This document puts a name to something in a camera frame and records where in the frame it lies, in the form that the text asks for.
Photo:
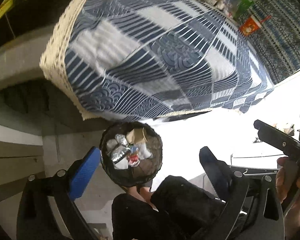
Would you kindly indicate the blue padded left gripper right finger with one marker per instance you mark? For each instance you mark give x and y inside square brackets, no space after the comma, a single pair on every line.
[218,172]

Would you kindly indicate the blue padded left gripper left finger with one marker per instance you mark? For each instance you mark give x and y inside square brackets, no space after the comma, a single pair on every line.
[81,172]

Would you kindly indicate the white tissue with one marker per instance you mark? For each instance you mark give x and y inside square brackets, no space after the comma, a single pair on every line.
[123,164]

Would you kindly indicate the red snack wrapper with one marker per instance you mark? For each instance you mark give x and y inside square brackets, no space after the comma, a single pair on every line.
[133,157]

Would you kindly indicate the brown paper cup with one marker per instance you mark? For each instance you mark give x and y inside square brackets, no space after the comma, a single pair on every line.
[137,136]

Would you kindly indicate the black mesh trash bin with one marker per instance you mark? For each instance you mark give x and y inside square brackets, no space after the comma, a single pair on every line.
[147,168]

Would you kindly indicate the person's right hand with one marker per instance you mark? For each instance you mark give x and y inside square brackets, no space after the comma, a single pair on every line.
[292,218]

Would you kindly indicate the person's black clothing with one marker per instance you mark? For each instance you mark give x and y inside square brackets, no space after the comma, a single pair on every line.
[176,210]

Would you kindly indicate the blue patterned rug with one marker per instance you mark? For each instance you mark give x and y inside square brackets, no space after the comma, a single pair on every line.
[277,42]

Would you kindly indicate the red paper drink cup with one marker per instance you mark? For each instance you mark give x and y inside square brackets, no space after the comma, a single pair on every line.
[252,24]

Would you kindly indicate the blue white patterned tablecloth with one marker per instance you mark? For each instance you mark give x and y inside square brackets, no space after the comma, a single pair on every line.
[131,60]

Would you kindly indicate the white blue plastic bag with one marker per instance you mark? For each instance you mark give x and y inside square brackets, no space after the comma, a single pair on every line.
[229,7]

